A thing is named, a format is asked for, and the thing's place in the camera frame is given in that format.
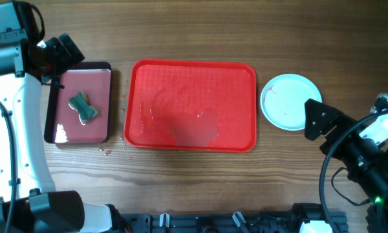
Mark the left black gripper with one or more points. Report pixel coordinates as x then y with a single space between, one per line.
67 61

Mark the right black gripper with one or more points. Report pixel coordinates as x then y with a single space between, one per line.
331 131

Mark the green yellow sponge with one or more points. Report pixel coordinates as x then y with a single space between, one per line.
80 103

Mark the light blue plate back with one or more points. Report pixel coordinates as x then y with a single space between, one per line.
283 98

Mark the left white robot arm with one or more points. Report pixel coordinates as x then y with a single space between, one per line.
29 201

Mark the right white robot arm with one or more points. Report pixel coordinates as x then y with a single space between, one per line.
372 177

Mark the dark water tray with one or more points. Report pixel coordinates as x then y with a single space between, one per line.
62 125

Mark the red plastic tray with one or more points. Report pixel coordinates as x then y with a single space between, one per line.
192 105

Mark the black mounting rail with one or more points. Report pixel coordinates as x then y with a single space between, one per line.
238 222

